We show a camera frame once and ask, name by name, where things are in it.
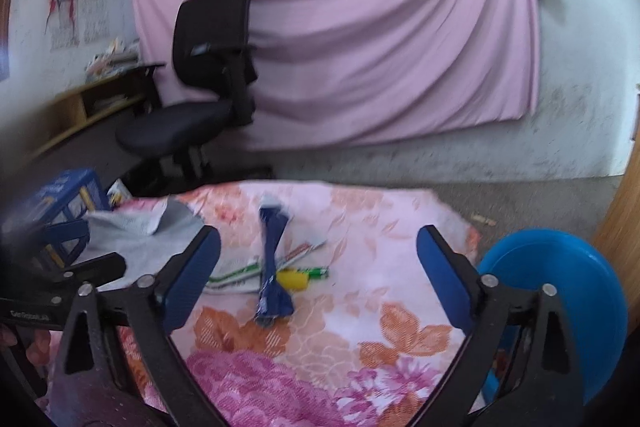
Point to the wooden cabinet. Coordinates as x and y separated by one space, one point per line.
622 187

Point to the wooden shelf unit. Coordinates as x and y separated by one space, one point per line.
85 107

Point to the blue wrapper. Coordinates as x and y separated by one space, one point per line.
272 257

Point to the blue plastic bucket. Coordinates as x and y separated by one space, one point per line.
575 297

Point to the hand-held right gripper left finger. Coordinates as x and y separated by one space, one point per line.
192 277

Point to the small wooden stick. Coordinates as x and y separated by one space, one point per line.
484 219

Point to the yellow green tube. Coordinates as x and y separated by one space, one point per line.
295 278

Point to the pink hanging cloth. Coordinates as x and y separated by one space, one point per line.
375 47

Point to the stack of books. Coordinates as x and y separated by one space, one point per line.
112 57

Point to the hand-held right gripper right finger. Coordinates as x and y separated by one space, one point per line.
445 279

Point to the black office chair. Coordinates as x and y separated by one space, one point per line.
210 42

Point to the wall calendar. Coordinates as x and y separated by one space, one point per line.
75 24

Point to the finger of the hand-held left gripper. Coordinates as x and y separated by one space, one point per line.
95 269

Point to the person's left hand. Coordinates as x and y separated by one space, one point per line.
37 342

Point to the blue cardboard box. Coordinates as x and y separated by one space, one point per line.
55 202

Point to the floral blanket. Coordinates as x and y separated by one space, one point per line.
350 307

